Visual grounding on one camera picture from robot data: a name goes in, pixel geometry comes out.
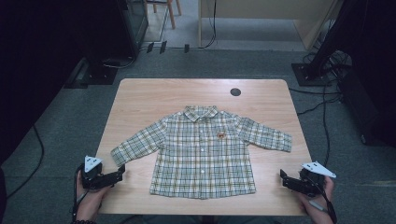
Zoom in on white floor cable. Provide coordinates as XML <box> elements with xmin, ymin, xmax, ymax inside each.
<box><xmin>102</xmin><ymin>55</ymin><xmax>138</xmax><ymax>70</ymax></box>

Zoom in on long black floor cable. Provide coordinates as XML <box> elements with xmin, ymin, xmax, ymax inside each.
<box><xmin>319</xmin><ymin>83</ymin><xmax>332</xmax><ymax>168</ymax></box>

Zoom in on person's right hand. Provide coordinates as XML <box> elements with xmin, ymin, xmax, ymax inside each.
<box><xmin>295</xmin><ymin>176</ymin><xmax>336</xmax><ymax>224</ymax></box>

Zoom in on wooden chair legs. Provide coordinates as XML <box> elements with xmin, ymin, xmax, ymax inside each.
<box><xmin>144</xmin><ymin>0</ymin><xmax>183</xmax><ymax>31</ymax></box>

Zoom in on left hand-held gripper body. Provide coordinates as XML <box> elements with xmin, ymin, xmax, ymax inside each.
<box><xmin>79</xmin><ymin>155</ymin><xmax>113</xmax><ymax>191</ymax></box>

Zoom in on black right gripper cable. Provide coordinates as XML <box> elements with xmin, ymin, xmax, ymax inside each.
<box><xmin>306</xmin><ymin>176</ymin><xmax>338</xmax><ymax>224</ymax></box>

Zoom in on black slanted stand pole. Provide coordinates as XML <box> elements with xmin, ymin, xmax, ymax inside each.
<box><xmin>306</xmin><ymin>0</ymin><xmax>368</xmax><ymax>80</ymax></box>

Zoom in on person's left hand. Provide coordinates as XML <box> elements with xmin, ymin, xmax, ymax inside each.
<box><xmin>76</xmin><ymin>170</ymin><xmax>112</xmax><ymax>222</ymax></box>

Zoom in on black square stand base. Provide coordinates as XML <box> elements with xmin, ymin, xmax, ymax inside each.
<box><xmin>290</xmin><ymin>62</ymin><xmax>332</xmax><ymax>88</ymax></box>

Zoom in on dark curtain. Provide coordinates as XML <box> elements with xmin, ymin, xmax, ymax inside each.
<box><xmin>0</xmin><ymin>0</ymin><xmax>92</xmax><ymax>164</ymax></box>

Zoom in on black flat stand base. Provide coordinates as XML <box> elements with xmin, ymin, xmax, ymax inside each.
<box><xmin>64</xmin><ymin>56</ymin><xmax>120</xmax><ymax>90</ymax></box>

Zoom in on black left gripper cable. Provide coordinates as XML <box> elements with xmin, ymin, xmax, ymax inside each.
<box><xmin>71</xmin><ymin>163</ymin><xmax>86</xmax><ymax>223</ymax></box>

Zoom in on dark glass cabinet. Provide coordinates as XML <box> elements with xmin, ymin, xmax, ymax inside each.
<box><xmin>117</xmin><ymin>0</ymin><xmax>149</xmax><ymax>58</ymax></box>

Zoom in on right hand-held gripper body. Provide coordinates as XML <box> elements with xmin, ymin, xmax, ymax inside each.
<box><xmin>293</xmin><ymin>161</ymin><xmax>337</xmax><ymax>198</ymax></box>

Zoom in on black curved floor cable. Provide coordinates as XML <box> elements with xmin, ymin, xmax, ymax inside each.
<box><xmin>6</xmin><ymin>124</ymin><xmax>46</xmax><ymax>200</ymax></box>

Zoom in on grey right cable plug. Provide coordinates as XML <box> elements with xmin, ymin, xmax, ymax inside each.
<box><xmin>308</xmin><ymin>200</ymin><xmax>330</xmax><ymax>215</ymax></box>

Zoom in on black equipment box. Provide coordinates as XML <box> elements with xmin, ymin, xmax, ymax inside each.
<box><xmin>337</xmin><ymin>66</ymin><xmax>396</xmax><ymax>147</ymax></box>

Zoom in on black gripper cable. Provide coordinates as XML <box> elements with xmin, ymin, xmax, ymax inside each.
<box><xmin>71</xmin><ymin>163</ymin><xmax>86</xmax><ymax>223</ymax></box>
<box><xmin>306</xmin><ymin>176</ymin><xmax>338</xmax><ymax>224</ymax></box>

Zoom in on light wooden desk panel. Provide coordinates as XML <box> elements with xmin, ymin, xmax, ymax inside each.
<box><xmin>198</xmin><ymin>0</ymin><xmax>344</xmax><ymax>50</ymax></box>

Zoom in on plaid button-up shirt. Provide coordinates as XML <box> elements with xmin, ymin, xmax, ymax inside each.
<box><xmin>110</xmin><ymin>105</ymin><xmax>293</xmax><ymax>201</ymax></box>

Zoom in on black hanging cable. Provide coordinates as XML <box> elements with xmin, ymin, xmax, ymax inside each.
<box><xmin>199</xmin><ymin>0</ymin><xmax>219</xmax><ymax>49</ymax></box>

